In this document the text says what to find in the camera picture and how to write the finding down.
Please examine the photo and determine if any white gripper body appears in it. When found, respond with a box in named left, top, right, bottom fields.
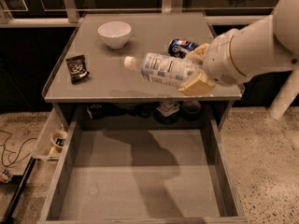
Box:
left=203, top=29, right=252, bottom=87

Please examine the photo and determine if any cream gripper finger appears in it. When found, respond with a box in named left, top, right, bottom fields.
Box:
left=185, top=43, right=209, bottom=63
left=178, top=70, right=216, bottom=96

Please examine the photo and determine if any clear plastic bottle blue label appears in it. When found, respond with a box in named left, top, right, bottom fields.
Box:
left=123, top=53, right=201, bottom=87

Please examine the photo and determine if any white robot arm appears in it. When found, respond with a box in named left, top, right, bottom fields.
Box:
left=178, top=0, right=299, bottom=96

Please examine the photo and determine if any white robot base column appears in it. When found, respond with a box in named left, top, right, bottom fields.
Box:
left=267, top=69, right=299, bottom=119

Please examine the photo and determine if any grey cabinet with counter top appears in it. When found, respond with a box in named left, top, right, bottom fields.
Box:
left=41, top=12, right=247, bottom=133

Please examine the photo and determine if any open grey top drawer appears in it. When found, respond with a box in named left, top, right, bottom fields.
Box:
left=38, top=120, right=248, bottom=224

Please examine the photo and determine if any blue soda can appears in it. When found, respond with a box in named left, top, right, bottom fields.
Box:
left=168, top=39, right=198, bottom=58

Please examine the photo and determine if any dark round bowl on shelf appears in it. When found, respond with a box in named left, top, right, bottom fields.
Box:
left=181, top=101, right=202, bottom=121

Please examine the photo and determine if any folded paper packet on shelf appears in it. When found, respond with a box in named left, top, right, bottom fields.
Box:
left=156, top=101, right=180, bottom=117

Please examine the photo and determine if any white ceramic bowl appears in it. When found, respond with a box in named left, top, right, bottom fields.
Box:
left=97, top=21, right=132, bottom=49

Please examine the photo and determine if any black item on shelf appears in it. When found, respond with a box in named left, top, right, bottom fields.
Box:
left=87, top=104, right=107, bottom=119

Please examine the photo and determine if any black snack packet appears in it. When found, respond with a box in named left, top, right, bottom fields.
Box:
left=66, top=54, right=90, bottom=84

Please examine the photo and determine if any white cup in bin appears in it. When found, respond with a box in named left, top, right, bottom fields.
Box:
left=50, top=130, right=67, bottom=148

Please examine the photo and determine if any clear plastic side bin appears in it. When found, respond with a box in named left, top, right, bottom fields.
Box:
left=32, top=110, right=66, bottom=161

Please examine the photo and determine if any black cable on floor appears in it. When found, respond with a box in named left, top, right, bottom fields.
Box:
left=0, top=128, right=39, bottom=169

